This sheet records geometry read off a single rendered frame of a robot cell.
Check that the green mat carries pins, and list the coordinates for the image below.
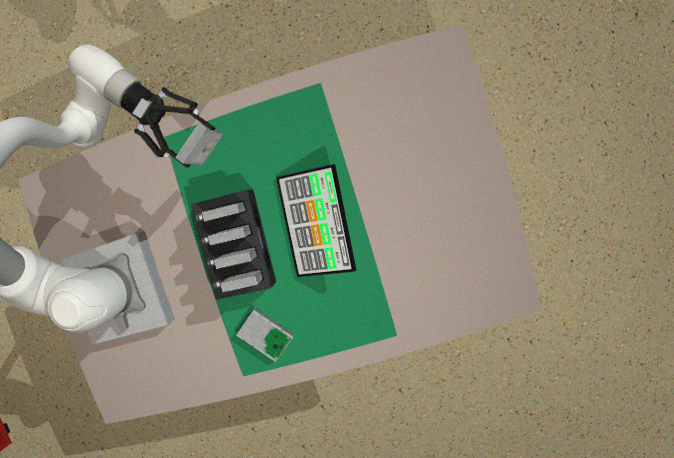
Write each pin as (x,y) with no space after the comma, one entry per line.
(326,313)

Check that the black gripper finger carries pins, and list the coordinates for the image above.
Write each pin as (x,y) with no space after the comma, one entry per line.
(165,151)
(191,110)

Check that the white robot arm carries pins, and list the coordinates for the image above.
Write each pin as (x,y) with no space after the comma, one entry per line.
(81,299)

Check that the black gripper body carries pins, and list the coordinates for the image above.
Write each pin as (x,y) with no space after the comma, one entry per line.
(131,97)

